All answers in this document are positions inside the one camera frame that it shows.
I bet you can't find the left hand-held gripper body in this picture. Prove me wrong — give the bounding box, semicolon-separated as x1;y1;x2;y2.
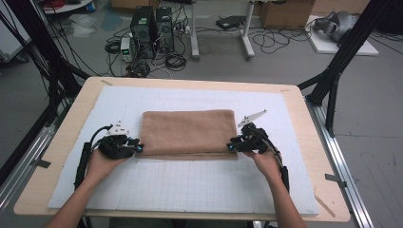
98;121;141;161

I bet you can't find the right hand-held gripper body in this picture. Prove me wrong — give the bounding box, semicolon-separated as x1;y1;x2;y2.
237;109;271;155

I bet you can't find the brown towel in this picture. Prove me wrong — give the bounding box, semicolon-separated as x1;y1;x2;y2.
136;109;240;161

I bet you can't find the person's left hand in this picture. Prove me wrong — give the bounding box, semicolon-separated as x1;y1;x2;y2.
85;150;131;188

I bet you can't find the person's right hand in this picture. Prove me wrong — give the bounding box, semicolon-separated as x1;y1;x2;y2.
241;147;282;184

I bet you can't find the white grid mat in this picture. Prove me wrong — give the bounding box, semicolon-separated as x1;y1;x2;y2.
47;85;320;217

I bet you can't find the grey tape piece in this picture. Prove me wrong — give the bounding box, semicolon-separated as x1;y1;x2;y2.
31;159;51;169
324;173;348;188

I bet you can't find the grey power supply green display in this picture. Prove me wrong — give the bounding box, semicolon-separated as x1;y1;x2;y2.
120;37;134;63

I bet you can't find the thin wooden stick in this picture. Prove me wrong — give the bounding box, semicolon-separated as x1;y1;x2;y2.
313;193;336;219

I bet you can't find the white desk leg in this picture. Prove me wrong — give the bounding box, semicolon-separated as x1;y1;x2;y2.
189;0;202;62
240;0;256;61

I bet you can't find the large black computer tower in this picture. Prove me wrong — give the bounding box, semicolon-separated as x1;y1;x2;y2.
130;6;156;60

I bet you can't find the small black computer tower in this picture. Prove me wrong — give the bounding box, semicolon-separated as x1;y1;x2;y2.
155;7;175;53

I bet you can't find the black flat device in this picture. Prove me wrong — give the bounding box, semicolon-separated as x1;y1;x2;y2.
216;15;246;31

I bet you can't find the white floor board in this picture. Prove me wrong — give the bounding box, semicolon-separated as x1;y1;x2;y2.
305;14;379;57

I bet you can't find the large cardboard box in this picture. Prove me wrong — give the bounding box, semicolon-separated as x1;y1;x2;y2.
259;0;317;30

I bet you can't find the flat cardboard box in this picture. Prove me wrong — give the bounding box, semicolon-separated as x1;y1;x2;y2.
110;0;160;10

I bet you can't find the grey rounded device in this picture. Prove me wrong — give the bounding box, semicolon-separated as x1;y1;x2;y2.
313;10;360;44

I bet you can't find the round white table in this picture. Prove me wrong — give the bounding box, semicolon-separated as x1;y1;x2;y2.
42;0;94;15

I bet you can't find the left hand-held gripper cable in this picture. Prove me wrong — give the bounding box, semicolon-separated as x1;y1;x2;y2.
73;123;113;191

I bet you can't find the hand-held gripper cable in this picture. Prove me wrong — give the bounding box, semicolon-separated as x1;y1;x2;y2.
256;127;291;193
73;123;113;191

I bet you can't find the right hand-held gripper cable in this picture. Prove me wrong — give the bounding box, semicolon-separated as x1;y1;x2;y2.
256;127;291;193

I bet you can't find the black cable bundle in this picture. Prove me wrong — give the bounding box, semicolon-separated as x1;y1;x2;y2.
125;60;151;79

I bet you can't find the aluminium rail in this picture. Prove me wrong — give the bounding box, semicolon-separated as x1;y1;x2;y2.
0;104;69;217
305;98;376;228

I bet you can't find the black coiled cable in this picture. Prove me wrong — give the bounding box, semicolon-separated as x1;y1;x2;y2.
164;52;188;72

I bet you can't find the small black cable coil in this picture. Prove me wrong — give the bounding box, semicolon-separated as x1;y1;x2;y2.
104;39;122;55

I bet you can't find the black loose cable tangle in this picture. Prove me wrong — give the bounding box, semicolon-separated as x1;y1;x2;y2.
251;27;312;55

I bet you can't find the black metal frame strut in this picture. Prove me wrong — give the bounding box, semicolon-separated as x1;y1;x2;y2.
0;0;91;127
297;0;403;138

